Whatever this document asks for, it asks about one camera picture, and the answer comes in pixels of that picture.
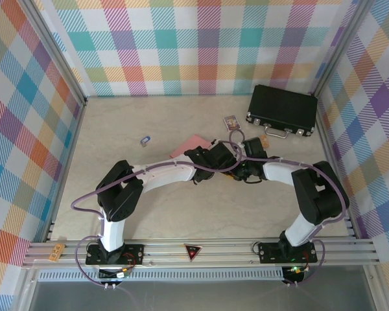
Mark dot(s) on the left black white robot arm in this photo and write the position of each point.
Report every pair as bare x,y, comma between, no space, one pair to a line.
168,171

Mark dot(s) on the aluminium side rail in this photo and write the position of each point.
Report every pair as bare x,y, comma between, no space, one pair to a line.
73,145
333,162

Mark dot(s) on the black carrying case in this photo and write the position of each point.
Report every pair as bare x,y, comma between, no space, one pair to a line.
282,107

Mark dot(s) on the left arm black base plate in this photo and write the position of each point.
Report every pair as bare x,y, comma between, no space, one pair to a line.
134,251

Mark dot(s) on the aluminium frame rail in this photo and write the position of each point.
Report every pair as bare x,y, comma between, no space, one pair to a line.
220,256

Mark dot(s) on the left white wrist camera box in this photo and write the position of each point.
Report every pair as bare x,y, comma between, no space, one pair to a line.
214,142

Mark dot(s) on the small blue USB stick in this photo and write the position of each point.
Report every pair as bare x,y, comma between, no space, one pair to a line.
145,140

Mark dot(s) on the orange label tag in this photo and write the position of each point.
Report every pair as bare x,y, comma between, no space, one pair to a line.
56,252

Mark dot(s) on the pink paper box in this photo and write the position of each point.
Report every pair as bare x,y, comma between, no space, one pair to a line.
189,145

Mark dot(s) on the playing card deck box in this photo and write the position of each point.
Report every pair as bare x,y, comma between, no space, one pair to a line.
231,123

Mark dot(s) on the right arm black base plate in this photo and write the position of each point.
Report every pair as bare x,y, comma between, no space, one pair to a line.
269,252

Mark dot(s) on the aluminium frame post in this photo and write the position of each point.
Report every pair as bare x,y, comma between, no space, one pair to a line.
56,58
337,55

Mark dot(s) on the black connector box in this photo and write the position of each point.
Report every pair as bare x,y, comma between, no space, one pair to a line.
295,276
110,275

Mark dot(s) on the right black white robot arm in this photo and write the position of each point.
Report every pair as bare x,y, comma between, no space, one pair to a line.
278,171

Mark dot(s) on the grey metal panel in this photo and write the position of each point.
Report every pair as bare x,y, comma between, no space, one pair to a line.
197,296

